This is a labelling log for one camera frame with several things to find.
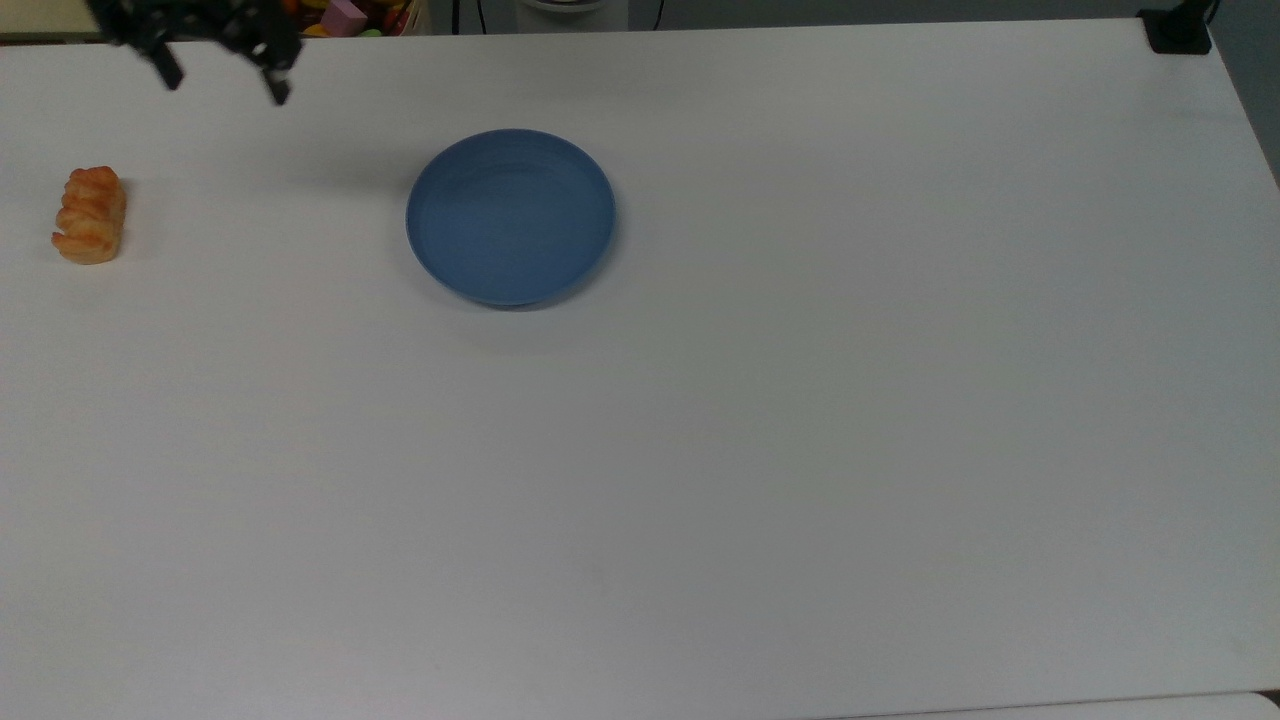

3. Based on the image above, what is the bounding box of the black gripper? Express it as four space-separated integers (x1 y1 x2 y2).
88 0 303 106

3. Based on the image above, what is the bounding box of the orange twisted bread roll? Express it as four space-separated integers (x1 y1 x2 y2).
51 165 128 266

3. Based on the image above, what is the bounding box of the box of colourful toys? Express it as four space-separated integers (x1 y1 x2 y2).
283 0 431 39

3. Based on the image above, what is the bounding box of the beige board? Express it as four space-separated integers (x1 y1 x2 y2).
0 0 101 41

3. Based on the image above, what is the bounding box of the blue round plate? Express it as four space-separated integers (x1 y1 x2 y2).
405 128 618 308

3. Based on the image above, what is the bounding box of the black clamp camera stand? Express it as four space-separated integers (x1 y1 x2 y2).
1138 0 1219 55

